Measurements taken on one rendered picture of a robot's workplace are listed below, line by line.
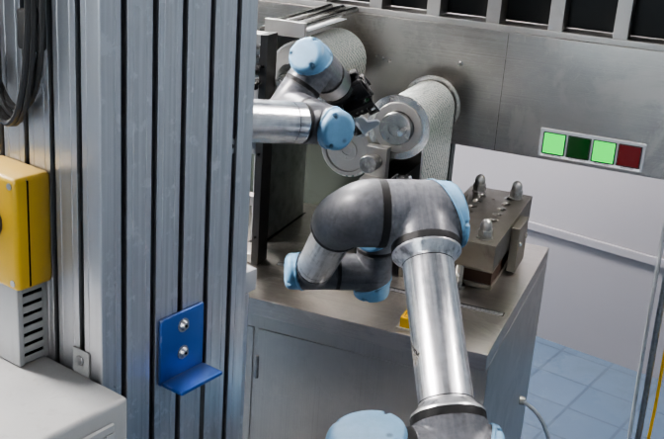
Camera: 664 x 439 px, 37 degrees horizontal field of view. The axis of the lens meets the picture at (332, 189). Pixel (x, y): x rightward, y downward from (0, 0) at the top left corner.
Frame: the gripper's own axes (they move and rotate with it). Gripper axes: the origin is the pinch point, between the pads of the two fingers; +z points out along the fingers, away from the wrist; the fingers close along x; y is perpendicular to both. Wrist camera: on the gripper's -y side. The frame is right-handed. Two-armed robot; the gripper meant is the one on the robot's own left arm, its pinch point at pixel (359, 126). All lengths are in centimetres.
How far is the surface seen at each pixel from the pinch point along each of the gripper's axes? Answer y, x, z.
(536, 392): -6, -34, 182
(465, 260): 9.3, -30.7, 21.1
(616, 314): 31, -12, 205
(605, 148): 47, -11, 41
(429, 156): 9.9, -5.6, 17.1
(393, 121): 6.8, 0.2, 4.9
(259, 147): -22.8, 3.8, -2.2
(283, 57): -12.0, 23.9, -0.6
